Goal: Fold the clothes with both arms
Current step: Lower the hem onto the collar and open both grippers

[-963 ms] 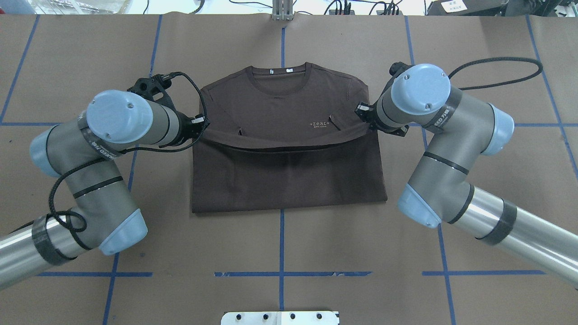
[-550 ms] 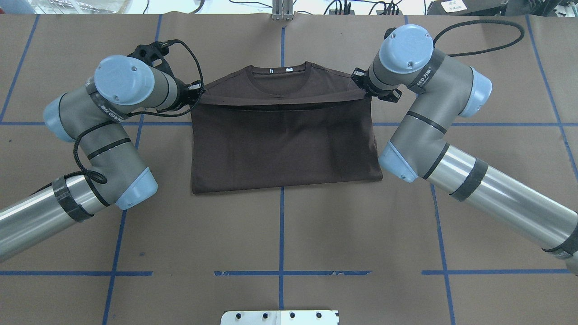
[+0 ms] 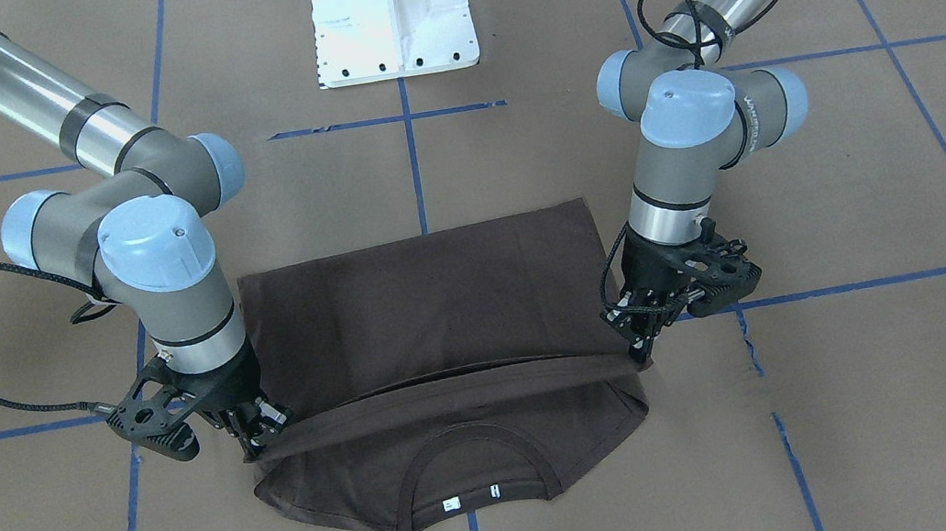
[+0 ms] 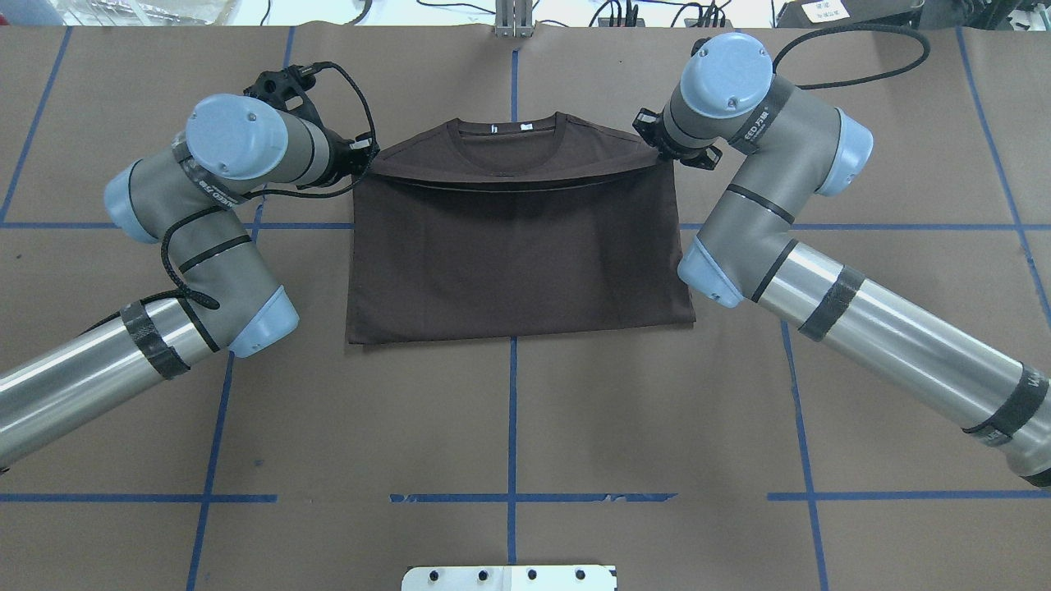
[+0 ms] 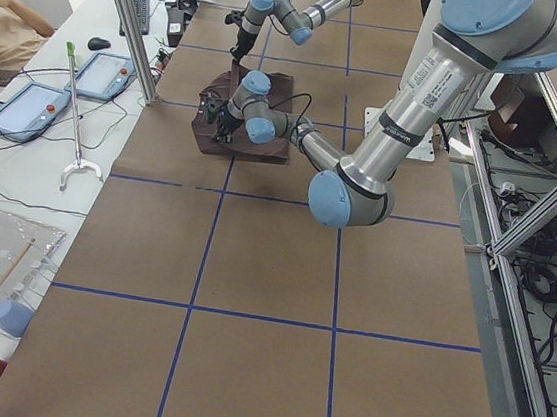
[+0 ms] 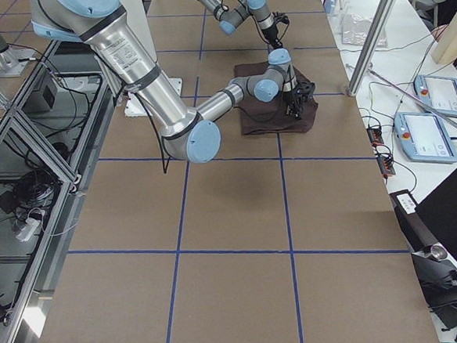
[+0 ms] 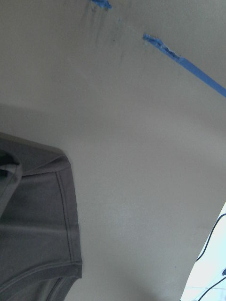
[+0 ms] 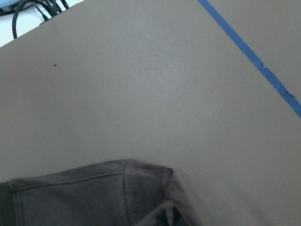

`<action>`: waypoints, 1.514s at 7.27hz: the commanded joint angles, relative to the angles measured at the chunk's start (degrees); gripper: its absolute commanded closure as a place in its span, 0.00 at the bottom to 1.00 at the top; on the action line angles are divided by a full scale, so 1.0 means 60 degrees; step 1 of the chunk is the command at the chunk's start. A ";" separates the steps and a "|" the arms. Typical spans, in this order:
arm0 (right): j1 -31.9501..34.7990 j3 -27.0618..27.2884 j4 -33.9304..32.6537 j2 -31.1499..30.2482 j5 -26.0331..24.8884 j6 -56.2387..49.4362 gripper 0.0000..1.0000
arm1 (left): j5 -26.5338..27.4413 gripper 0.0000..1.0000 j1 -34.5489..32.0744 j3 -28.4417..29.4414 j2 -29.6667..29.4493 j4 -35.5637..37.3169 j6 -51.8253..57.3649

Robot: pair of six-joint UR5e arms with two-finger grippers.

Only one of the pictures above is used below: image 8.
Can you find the blue tape line crosswise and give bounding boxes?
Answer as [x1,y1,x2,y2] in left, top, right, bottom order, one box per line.
[199,0,301,116]

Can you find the brown t-shirt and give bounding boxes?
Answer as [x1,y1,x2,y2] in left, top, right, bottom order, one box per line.
[0,159,201,226]

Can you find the black braided cable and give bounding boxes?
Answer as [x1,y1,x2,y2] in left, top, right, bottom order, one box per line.
[0,0,70,40]

